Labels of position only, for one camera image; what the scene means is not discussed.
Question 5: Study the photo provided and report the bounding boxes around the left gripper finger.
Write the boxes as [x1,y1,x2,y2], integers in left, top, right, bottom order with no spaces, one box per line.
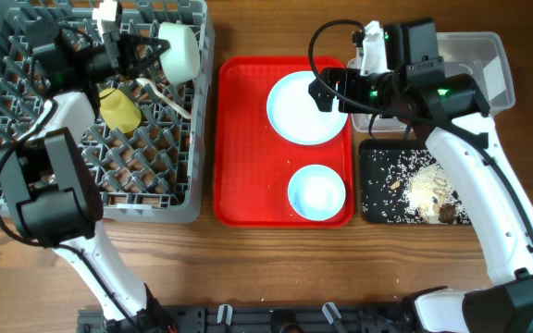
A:
[125,50,163,79]
[122,34,170,52]

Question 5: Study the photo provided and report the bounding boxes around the green bowl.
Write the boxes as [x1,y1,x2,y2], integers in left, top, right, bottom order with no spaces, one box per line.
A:
[158,22,201,85]

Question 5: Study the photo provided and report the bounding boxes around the yellow plastic cup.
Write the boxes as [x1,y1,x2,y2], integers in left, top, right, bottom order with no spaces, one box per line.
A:
[99,89,142,133]

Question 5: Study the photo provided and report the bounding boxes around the white plastic fork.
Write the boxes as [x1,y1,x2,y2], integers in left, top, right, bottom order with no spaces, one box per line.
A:
[135,78,192,119]

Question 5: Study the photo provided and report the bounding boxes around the rice and meat leftovers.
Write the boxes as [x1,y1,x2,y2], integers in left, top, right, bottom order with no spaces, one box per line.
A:
[362,147,470,226]

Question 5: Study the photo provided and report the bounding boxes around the light blue plate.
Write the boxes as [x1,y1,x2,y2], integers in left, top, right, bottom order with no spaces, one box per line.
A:
[266,71,348,145]

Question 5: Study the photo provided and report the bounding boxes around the light blue bowl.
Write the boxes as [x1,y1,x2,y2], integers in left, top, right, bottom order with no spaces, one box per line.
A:
[287,164,346,222]

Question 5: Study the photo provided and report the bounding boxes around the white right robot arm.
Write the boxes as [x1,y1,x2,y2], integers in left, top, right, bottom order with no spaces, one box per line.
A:
[308,18,533,332]

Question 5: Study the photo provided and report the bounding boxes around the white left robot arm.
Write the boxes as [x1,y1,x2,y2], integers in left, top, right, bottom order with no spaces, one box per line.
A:
[0,18,184,332]

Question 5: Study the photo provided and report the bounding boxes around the grey dishwasher rack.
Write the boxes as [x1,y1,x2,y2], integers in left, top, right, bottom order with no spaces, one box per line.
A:
[0,1,215,224]

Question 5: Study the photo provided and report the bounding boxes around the black waste tray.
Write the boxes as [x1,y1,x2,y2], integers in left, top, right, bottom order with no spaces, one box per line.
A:
[357,139,474,227]

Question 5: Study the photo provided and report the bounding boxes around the clear plastic bin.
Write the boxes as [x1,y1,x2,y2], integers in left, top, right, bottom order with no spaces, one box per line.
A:
[351,31,515,133]

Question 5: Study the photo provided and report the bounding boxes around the red plastic tray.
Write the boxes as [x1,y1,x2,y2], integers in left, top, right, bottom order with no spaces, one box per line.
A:
[213,56,355,228]

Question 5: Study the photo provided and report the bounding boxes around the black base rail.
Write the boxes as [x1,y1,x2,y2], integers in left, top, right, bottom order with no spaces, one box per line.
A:
[77,300,415,333]

